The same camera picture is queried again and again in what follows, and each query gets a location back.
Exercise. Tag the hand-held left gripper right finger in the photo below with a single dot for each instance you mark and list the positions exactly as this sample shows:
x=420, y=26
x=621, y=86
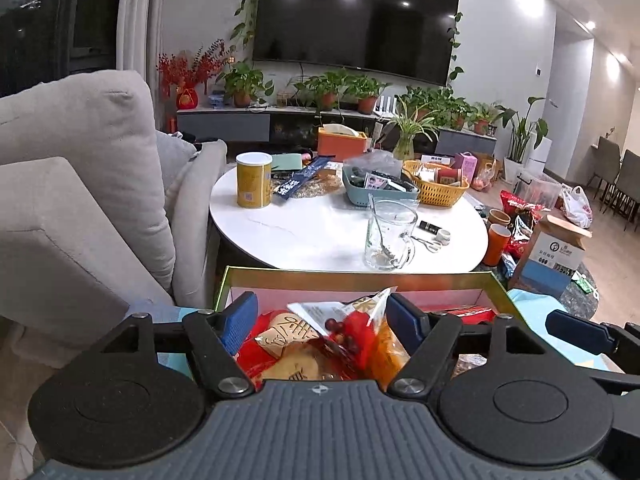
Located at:
x=405, y=322

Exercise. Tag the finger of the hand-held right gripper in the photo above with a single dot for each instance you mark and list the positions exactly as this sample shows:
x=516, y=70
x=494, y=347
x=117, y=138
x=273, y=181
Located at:
x=575, y=330

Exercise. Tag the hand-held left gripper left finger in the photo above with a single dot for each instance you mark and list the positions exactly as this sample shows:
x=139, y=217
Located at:
x=240, y=322

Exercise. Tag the red orange snack bag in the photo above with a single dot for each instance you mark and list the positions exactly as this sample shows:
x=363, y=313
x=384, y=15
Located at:
x=387, y=355

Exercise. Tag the green cardboard box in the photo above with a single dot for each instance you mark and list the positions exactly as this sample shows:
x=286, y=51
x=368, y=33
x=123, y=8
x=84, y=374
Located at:
x=440, y=297

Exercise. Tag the red labelled snack packet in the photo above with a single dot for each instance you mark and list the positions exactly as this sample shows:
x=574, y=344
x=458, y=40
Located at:
x=465, y=314

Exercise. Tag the dark marble round table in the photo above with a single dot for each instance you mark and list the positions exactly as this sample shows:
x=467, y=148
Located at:
x=580, y=305

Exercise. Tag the small green packets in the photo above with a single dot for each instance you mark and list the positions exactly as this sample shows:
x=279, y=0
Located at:
x=585, y=285

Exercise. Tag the brown blue cardboard box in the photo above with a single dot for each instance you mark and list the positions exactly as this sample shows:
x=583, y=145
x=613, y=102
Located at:
x=550, y=260

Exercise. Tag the small scissors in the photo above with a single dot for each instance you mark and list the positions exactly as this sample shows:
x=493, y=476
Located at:
x=427, y=243

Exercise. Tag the glass measuring jug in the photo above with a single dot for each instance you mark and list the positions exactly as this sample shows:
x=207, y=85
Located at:
x=390, y=240

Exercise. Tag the metal spoon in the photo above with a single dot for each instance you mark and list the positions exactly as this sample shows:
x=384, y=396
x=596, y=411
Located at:
x=382, y=237

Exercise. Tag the white tape roll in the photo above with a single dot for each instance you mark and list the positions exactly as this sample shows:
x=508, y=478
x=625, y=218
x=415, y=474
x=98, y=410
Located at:
x=443, y=236

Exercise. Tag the black tube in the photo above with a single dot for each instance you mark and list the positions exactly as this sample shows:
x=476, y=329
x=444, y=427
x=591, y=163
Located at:
x=429, y=226

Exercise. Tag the orange paper cup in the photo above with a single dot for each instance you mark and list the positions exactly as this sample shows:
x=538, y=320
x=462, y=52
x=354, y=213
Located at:
x=497, y=245
x=499, y=217

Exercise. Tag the white round table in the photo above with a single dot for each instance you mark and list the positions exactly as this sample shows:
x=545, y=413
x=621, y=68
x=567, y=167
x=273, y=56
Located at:
x=310, y=230

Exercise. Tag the white plastic bag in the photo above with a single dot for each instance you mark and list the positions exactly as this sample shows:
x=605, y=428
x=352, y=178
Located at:
x=577, y=207

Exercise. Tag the red black snack bag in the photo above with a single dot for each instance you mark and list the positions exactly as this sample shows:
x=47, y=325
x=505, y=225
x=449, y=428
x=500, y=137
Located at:
x=520, y=220

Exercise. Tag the yellow woven basket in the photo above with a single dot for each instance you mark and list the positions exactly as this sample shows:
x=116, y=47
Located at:
x=437, y=192

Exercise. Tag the blue grey plastic tray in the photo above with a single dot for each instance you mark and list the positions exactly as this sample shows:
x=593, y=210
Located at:
x=380, y=190

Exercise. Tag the yellow canister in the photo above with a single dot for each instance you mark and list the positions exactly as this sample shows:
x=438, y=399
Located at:
x=254, y=182

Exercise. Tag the clear storage box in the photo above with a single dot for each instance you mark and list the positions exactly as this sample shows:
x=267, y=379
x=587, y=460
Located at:
x=540, y=190

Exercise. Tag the dark blue long packet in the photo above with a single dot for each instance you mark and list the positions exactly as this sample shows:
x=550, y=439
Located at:
x=305, y=180

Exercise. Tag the pink carton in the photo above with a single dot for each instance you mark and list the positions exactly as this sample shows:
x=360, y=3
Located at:
x=464, y=167

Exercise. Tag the light green case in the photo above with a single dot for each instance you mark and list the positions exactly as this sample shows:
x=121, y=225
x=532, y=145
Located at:
x=287, y=161

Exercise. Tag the grey cushion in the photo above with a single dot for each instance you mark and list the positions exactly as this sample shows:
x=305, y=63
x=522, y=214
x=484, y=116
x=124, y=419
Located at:
x=175, y=157

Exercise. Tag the white appliance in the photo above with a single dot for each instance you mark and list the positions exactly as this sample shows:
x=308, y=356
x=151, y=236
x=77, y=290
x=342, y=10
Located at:
x=540, y=155

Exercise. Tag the orange tissue box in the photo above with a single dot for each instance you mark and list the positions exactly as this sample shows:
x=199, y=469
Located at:
x=342, y=145

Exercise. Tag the spider plant in glass vase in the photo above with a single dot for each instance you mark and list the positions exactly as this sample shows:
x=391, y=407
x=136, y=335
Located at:
x=410, y=132

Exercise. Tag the grey television cabinet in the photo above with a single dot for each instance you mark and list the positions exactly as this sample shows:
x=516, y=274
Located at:
x=220, y=127

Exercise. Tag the tall plant in white pot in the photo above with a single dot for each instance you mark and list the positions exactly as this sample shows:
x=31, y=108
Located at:
x=520, y=135

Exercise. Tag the white router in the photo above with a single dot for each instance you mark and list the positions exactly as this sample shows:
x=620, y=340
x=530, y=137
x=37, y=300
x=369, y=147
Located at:
x=386, y=106

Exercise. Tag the row of potted plants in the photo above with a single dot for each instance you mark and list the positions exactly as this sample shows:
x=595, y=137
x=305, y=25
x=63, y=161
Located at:
x=445, y=107

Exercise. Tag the beige sofa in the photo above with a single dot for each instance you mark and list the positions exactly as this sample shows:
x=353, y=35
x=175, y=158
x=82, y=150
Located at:
x=75, y=160

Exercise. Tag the potted green plant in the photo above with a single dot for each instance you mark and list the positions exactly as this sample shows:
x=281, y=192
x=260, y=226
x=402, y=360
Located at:
x=242, y=82
x=320, y=87
x=367, y=92

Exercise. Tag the red berry flower arrangement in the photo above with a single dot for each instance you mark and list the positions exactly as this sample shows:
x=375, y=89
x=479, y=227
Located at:
x=187, y=75

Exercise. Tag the hanging vine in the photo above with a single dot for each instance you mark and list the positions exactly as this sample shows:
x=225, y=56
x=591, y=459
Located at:
x=250, y=5
x=456, y=45

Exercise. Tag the black television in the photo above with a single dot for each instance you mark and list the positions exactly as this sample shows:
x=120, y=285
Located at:
x=355, y=25

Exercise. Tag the white curtain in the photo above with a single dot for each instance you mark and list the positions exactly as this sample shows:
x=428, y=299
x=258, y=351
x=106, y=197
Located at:
x=140, y=35

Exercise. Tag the dark window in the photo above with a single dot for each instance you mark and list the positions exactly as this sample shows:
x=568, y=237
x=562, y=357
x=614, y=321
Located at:
x=40, y=20

